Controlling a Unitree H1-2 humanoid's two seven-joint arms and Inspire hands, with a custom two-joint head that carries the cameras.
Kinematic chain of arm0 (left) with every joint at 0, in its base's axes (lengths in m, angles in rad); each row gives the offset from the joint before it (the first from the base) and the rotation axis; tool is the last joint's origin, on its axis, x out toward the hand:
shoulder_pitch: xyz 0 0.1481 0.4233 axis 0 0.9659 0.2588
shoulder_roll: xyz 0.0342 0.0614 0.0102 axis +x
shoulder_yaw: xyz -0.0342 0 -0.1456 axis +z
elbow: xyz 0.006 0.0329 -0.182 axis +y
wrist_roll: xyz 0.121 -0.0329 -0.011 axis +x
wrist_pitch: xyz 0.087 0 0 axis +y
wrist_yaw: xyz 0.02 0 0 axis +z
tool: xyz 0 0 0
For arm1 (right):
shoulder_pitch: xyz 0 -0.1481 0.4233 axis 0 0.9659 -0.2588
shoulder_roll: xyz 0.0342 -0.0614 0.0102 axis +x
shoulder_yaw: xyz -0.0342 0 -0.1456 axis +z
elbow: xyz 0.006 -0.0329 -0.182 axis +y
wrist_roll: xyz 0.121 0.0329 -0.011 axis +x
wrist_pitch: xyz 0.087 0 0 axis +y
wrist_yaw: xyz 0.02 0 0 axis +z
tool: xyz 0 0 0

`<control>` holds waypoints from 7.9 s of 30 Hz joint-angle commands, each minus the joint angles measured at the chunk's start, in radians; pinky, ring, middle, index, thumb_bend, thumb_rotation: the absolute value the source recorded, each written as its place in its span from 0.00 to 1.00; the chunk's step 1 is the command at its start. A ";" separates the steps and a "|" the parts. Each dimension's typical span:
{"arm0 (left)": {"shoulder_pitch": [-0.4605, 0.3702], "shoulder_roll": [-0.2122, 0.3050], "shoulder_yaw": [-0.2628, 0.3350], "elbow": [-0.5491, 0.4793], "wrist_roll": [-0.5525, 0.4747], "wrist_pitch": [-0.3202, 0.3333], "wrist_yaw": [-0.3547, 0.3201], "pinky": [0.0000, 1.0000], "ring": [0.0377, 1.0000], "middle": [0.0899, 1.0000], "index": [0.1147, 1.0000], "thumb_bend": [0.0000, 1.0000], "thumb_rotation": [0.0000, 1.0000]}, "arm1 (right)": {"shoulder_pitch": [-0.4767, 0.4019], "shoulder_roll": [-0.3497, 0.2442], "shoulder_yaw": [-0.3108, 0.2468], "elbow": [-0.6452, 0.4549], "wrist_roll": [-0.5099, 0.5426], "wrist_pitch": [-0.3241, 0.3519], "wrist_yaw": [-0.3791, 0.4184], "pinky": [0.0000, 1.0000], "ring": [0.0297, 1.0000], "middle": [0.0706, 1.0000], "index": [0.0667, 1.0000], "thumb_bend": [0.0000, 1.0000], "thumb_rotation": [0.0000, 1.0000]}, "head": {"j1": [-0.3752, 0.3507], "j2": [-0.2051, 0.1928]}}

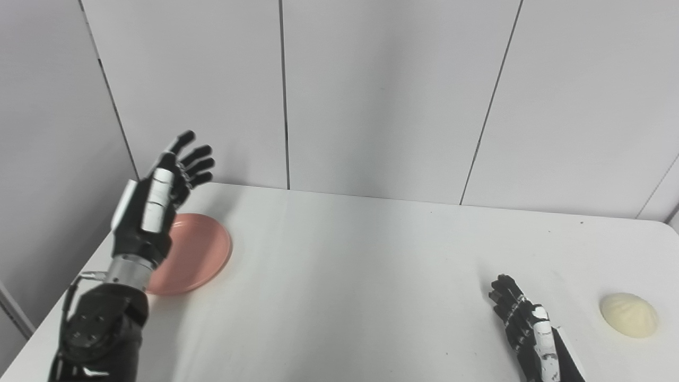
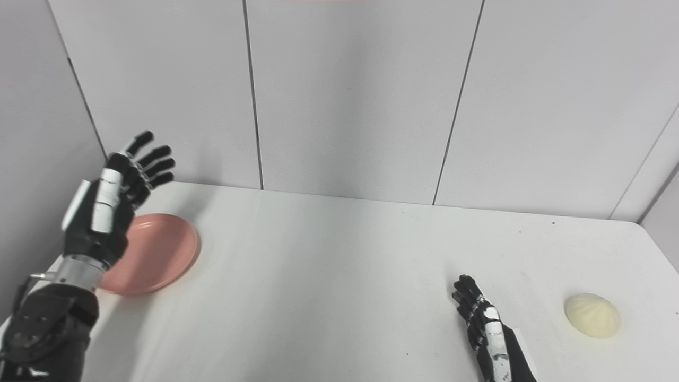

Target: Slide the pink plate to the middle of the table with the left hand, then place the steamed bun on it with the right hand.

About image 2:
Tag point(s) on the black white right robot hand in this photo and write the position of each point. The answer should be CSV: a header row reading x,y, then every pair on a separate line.
x,y
512,361

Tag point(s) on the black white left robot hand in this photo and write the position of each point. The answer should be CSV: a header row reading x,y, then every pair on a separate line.
x,y
87,239

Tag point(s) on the white steamed bun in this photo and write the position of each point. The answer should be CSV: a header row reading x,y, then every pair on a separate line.
x,y
593,315

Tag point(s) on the pink round plate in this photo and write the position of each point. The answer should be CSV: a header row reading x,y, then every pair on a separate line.
x,y
159,249

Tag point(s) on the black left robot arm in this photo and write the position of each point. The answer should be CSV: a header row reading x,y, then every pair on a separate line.
x,y
48,329

